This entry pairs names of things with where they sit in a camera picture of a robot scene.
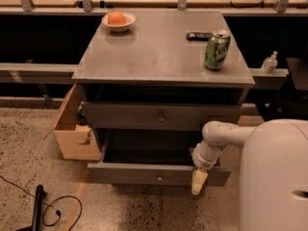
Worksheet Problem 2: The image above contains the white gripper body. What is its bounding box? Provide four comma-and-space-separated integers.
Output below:
191, 141, 230, 170

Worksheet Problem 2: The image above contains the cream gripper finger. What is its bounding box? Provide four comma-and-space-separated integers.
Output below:
192, 168, 208, 195

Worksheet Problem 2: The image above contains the grey drawer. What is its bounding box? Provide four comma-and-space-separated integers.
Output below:
87, 128, 233, 188
81, 101, 241, 131

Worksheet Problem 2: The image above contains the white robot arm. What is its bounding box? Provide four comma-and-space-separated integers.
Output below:
192, 119, 308, 231

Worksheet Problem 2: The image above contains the grey drawer cabinet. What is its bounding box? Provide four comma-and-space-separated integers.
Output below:
71, 9, 256, 188

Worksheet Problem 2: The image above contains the grey top drawer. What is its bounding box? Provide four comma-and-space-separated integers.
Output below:
81, 101, 241, 131

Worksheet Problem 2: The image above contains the black office chair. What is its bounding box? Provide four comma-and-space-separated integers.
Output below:
257, 58, 308, 121

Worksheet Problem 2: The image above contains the green soda can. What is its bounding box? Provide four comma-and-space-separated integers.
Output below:
204, 30, 231, 70

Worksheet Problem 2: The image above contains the clear sanitizer bottle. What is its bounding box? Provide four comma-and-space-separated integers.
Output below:
261, 51, 278, 74

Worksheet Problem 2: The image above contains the black remote control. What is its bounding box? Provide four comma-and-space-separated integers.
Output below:
186, 32, 211, 41

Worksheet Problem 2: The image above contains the cardboard box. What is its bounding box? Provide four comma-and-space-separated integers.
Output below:
45, 85, 101, 161

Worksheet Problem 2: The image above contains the white bowl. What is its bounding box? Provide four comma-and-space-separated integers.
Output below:
102, 12, 136, 33

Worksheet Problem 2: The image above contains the orange fruit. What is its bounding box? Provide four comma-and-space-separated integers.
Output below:
108, 12, 126, 26

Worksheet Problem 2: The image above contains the black stand leg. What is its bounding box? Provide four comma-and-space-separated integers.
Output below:
16, 185, 46, 231

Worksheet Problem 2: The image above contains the black floor cable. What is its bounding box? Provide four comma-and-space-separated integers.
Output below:
0, 174, 83, 231

